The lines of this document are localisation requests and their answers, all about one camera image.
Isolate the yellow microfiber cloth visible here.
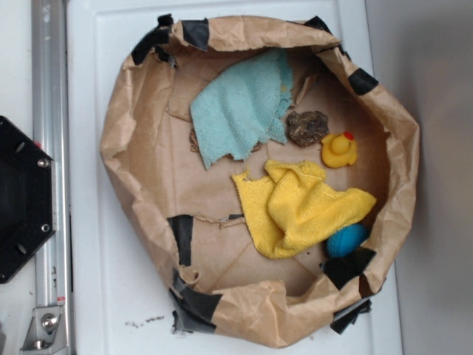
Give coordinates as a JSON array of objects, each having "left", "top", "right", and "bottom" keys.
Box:
[{"left": 231, "top": 160, "right": 376, "bottom": 260}]

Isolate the light blue terry cloth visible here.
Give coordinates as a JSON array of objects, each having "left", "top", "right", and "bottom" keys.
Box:
[{"left": 190, "top": 48, "right": 293, "bottom": 169}]

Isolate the brown paper bag bin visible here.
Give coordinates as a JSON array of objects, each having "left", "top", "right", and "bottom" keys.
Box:
[{"left": 100, "top": 16, "right": 420, "bottom": 348}]

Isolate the brown lumpy rock toy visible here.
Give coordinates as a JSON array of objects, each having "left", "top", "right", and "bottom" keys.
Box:
[{"left": 287, "top": 111, "right": 330, "bottom": 147}]

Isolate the yellow rubber duck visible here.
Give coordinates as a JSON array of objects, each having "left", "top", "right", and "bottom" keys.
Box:
[{"left": 321, "top": 132, "right": 358, "bottom": 168}]

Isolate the blue rubber ball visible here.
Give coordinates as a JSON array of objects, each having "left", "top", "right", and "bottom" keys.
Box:
[{"left": 326, "top": 223, "right": 370, "bottom": 258}]

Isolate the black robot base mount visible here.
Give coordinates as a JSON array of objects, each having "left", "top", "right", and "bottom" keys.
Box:
[{"left": 1, "top": 116, "right": 55, "bottom": 284}]

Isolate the metal corner bracket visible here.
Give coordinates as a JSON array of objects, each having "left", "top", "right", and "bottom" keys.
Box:
[{"left": 19, "top": 305, "right": 67, "bottom": 354}]

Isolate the aluminium extrusion rail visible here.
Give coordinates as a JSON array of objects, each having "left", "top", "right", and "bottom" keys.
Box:
[{"left": 32, "top": 1, "right": 75, "bottom": 354}]

